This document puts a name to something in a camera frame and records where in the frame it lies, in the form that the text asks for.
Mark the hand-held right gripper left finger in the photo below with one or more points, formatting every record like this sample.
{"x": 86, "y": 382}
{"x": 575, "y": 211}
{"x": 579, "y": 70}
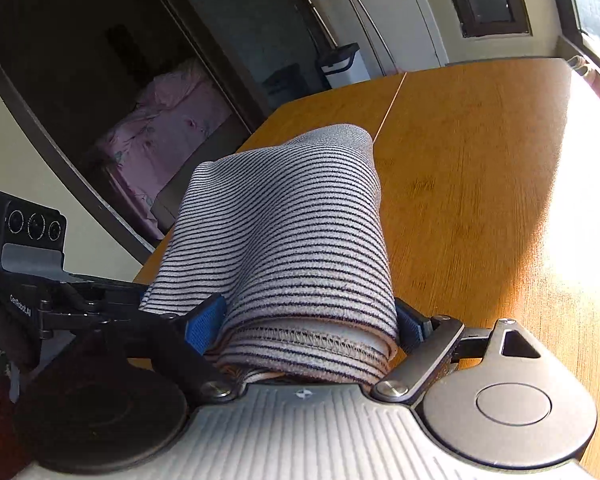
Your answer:
{"x": 205, "y": 325}

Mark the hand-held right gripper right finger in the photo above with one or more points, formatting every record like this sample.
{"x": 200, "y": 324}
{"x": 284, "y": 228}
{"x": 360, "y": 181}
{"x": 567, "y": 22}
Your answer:
{"x": 410, "y": 322}

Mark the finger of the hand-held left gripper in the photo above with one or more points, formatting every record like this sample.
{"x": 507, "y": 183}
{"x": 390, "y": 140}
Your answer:
{"x": 105, "y": 287}
{"x": 105, "y": 317}

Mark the grey striped garment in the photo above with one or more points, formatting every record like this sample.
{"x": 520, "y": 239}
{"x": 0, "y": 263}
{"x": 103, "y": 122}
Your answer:
{"x": 290, "y": 240}

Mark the person's left hand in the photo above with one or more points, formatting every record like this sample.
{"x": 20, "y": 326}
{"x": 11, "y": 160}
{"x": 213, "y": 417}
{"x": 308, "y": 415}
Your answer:
{"x": 0, "y": 340}

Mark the pink floral bedding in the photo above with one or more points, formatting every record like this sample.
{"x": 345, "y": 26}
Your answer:
{"x": 165, "y": 115}

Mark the white bin with black rim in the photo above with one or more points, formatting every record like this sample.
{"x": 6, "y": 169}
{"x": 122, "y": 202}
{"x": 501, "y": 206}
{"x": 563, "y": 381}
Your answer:
{"x": 342, "y": 67}

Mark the dark door frame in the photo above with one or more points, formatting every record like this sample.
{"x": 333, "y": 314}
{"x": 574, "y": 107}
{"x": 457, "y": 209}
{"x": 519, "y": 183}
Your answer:
{"x": 55, "y": 160}

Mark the dark window frame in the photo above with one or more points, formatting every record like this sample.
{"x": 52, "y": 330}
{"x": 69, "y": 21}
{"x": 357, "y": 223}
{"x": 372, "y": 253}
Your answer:
{"x": 572, "y": 5}

